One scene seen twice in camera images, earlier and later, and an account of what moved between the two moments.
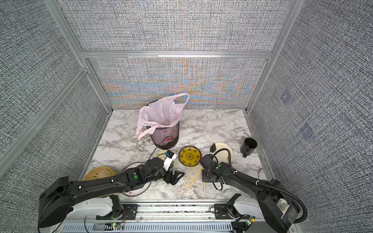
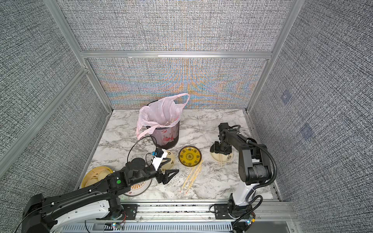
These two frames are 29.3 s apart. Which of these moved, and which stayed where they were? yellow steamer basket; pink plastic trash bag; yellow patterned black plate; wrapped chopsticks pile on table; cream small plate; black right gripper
Moved: cream small plate; black right gripper
Stayed: yellow steamer basket; wrapped chopsticks pile on table; yellow patterned black plate; pink plastic trash bag
